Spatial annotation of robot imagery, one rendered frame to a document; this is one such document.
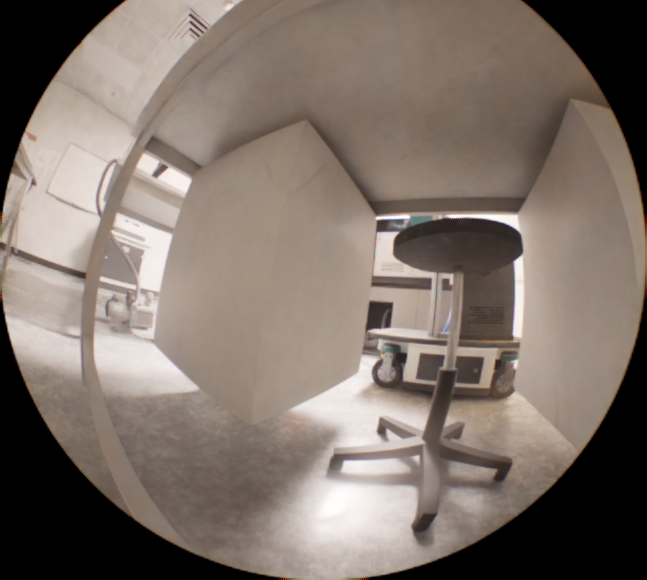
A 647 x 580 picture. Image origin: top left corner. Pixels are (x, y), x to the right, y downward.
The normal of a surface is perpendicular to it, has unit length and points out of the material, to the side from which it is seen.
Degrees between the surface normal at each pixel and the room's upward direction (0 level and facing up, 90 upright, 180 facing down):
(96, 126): 90
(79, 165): 90
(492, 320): 90
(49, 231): 90
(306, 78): 180
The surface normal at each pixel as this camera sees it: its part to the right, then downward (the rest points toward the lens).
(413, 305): -0.48, -0.26
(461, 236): -0.34, 0.74
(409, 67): -0.14, 0.96
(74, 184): 0.87, 0.01
